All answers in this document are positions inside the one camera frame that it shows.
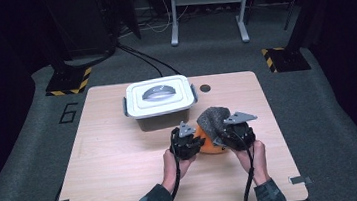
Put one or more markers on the black metal rack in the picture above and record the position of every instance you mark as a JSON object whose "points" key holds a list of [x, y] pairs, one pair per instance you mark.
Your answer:
{"points": [[293, 1]]}

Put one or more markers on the grey fuzzy towel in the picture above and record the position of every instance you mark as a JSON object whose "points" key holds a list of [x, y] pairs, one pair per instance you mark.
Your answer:
{"points": [[213, 120]]}

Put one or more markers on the person's right hand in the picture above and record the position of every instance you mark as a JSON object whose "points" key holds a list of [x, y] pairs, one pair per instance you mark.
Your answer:
{"points": [[255, 163]]}

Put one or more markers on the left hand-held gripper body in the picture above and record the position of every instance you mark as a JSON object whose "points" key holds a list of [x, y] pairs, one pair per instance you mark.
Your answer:
{"points": [[182, 143]]}

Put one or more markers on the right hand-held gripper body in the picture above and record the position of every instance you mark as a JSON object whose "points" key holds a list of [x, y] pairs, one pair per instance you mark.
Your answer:
{"points": [[239, 136]]}

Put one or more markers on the round table grommet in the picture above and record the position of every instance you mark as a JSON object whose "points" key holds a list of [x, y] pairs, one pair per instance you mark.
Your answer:
{"points": [[205, 88]]}

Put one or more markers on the orange plush toy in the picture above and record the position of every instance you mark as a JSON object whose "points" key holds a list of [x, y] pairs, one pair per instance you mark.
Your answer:
{"points": [[209, 145]]}

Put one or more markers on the black equipment cabinet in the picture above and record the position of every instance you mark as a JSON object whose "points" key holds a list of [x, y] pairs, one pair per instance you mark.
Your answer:
{"points": [[84, 23]]}

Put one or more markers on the white container lid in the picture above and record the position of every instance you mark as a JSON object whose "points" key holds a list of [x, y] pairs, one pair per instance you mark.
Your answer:
{"points": [[159, 97]]}

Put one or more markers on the clear grey storage box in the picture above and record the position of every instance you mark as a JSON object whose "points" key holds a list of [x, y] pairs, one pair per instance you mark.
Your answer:
{"points": [[163, 122]]}

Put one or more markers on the person's left hand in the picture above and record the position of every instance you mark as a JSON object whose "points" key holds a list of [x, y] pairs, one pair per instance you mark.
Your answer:
{"points": [[174, 171]]}

